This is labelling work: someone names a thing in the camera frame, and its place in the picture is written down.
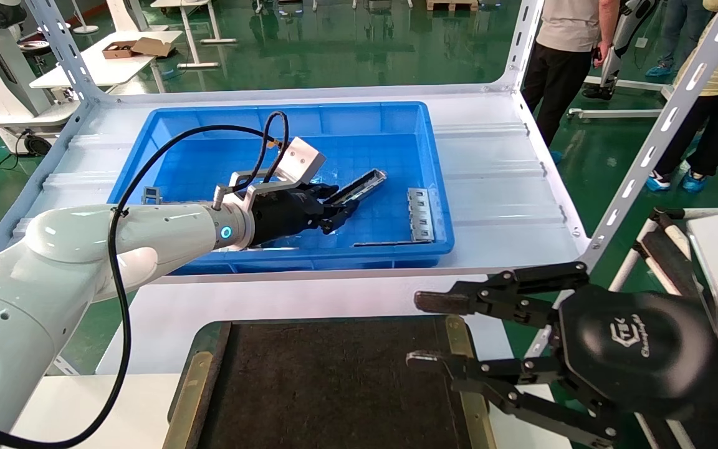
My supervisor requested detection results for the open cardboard box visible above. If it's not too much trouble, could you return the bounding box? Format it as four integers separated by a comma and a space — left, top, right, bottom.
102, 37, 174, 60

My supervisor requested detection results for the silver slotted metal plate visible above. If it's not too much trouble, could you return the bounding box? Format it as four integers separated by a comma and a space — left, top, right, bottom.
407, 188, 436, 243

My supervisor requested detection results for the grey metal channel part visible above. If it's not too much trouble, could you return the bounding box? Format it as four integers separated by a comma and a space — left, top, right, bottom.
325, 169, 389, 210

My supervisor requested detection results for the white black humanoid robot leg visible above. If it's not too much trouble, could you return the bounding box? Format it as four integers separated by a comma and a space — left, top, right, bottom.
583, 0, 659, 101

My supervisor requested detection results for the white table with box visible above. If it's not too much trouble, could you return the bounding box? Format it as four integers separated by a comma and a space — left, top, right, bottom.
29, 30, 183, 94

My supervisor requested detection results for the white frame with black pads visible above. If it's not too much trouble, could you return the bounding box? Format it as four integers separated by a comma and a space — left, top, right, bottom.
608, 207, 709, 297

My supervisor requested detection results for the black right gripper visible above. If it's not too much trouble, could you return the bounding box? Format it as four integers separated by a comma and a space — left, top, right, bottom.
406, 261, 718, 449

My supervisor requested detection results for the blue plastic bin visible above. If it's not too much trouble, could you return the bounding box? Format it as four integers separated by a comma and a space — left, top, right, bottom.
107, 102, 456, 276

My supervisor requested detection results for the white metal shelving rack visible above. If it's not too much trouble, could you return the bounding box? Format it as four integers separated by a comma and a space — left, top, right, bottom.
0, 0, 718, 376

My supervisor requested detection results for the person in white shirt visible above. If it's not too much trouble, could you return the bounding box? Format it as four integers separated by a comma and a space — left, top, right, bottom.
521, 0, 621, 165

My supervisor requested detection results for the black camera cable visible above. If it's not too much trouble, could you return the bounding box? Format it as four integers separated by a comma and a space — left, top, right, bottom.
0, 110, 290, 449

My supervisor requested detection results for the white floor stand base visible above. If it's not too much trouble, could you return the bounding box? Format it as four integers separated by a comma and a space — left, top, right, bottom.
568, 74, 675, 121

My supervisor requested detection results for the person in blue jeans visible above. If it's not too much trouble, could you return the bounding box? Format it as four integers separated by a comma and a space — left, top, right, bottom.
644, 0, 710, 79

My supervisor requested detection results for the white table with legs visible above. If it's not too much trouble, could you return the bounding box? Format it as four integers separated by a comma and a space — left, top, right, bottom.
150, 0, 239, 69

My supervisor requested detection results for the black work mat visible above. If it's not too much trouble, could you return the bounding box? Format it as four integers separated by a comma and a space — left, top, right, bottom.
163, 315, 498, 449

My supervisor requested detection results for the black floor cable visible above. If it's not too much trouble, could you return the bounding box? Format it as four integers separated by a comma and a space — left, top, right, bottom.
0, 130, 31, 171

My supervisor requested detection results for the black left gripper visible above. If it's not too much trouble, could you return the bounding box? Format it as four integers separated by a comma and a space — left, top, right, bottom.
249, 182, 361, 248

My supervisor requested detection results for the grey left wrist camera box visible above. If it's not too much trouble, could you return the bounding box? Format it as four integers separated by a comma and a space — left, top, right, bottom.
274, 137, 328, 187

